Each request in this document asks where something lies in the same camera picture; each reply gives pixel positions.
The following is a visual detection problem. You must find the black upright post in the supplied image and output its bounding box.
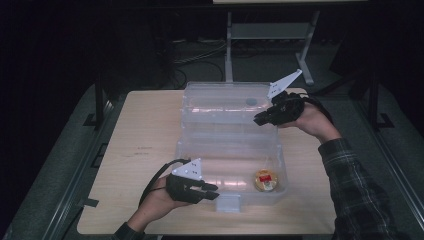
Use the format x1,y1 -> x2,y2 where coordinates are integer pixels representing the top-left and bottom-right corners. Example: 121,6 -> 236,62
94,74 -> 105,130
368,71 -> 381,132

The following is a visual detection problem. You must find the bundle of floor cables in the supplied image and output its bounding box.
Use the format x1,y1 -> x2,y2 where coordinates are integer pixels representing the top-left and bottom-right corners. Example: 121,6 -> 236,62
168,37 -> 232,90

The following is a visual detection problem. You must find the aluminium rail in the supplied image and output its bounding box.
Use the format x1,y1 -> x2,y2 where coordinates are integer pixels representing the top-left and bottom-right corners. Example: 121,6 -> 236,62
42,99 -> 117,240
353,99 -> 424,232

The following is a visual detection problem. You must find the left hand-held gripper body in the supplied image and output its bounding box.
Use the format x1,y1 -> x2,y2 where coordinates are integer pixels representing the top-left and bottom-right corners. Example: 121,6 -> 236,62
165,158 -> 205,204

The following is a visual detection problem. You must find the white metal table frame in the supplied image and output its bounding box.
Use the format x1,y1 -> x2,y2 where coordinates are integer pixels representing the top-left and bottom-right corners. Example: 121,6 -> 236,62
224,9 -> 321,87

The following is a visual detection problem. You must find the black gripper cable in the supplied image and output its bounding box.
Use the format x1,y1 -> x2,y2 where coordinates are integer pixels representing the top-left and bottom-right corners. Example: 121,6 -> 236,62
137,158 -> 193,209
299,92 -> 335,125

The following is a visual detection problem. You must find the black tape strip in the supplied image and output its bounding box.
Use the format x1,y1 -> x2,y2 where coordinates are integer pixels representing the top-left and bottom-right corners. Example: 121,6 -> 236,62
78,198 -> 100,208

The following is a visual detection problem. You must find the person's right hand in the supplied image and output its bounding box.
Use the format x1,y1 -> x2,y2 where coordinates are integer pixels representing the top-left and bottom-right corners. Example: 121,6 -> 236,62
279,92 -> 343,145

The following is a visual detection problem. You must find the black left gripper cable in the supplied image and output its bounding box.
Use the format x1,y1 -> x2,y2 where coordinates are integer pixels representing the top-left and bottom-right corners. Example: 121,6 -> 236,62
137,158 -> 193,209

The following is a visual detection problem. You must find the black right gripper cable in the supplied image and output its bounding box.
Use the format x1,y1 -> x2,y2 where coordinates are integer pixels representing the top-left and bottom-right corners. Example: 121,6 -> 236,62
299,92 -> 335,125

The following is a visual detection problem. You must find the clear plastic storage box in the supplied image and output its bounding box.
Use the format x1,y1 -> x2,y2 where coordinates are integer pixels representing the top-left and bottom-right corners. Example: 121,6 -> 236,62
175,81 -> 289,214

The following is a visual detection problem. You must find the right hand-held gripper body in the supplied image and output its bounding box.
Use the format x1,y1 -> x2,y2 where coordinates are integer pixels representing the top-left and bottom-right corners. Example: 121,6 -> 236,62
267,68 -> 305,126

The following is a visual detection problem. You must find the person's left hand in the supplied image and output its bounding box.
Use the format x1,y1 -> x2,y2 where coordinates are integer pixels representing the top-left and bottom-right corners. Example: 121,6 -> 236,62
128,175 -> 191,233

